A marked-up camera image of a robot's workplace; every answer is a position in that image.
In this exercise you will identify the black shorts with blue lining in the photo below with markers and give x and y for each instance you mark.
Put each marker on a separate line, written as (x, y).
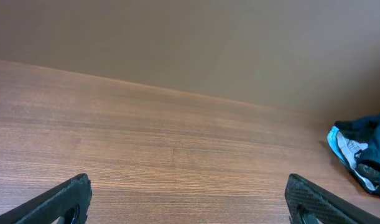
(357, 145)

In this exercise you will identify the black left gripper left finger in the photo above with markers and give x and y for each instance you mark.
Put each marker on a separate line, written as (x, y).
(66, 203)

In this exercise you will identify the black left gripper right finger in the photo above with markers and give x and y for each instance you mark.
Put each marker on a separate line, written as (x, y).
(308, 203)

